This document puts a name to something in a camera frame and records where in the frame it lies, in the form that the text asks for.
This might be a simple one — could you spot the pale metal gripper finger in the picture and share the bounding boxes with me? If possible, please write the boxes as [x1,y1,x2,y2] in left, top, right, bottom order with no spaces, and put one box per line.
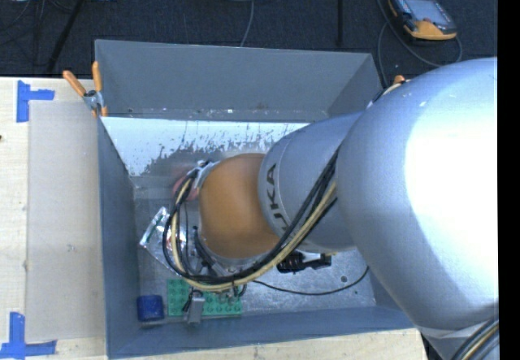
[184,295,206,326]

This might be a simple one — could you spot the green studded flat plate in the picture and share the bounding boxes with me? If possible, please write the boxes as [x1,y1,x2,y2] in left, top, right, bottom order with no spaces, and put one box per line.
[167,278,245,317]

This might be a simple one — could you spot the small blue cylinder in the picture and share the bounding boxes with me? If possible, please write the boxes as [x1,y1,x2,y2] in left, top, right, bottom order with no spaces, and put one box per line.
[136,294,166,323]

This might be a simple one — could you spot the clear plastic packet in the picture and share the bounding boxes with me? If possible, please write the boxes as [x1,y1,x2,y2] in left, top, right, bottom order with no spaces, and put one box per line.
[138,206,197,267]

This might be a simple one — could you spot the pink round object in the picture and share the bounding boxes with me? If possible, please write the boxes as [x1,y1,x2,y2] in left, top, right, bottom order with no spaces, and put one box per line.
[171,175,201,203]

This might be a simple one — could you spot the pale flat board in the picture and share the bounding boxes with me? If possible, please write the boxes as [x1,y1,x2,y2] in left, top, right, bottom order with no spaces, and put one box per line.
[24,99,108,346]

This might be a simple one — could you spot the grey metal bin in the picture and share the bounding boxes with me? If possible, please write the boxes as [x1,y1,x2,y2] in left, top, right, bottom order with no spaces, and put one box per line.
[93,38,416,360]

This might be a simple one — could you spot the black cylinder on white bracket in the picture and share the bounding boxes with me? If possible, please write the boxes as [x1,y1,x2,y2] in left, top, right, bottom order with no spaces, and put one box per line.
[276,251,333,274]

